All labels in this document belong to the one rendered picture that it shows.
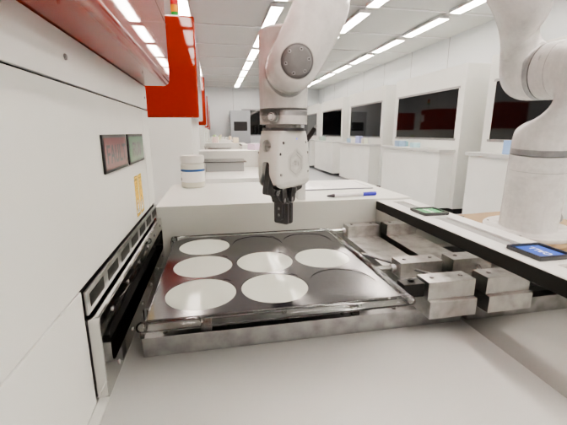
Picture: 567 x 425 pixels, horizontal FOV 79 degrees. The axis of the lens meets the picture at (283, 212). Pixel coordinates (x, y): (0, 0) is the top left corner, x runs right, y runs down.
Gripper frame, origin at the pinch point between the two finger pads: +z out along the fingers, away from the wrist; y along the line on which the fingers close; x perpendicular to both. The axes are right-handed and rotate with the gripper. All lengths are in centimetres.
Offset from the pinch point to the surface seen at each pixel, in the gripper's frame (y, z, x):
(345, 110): 766, -68, 384
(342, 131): 763, -18, 387
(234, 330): -19.1, 13.3, -5.5
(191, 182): 13.9, -0.3, 44.8
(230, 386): -25.1, 16.0, -10.8
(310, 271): -4.8, 8.0, -9.3
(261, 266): -8.0, 8.0, -1.2
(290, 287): -11.7, 8.0, -10.2
